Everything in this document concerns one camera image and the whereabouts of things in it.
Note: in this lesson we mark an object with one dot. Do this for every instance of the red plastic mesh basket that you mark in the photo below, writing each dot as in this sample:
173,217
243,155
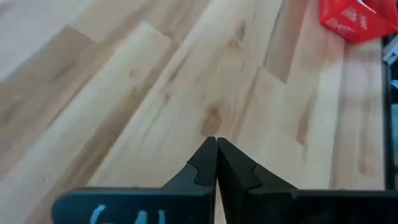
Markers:
354,21

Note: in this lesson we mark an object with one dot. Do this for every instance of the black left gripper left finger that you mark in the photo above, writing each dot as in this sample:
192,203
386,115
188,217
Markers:
174,205

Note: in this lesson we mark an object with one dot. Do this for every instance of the black aluminium table frame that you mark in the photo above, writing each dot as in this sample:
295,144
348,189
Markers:
387,124

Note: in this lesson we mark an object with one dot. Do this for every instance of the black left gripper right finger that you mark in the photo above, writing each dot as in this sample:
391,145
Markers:
280,205

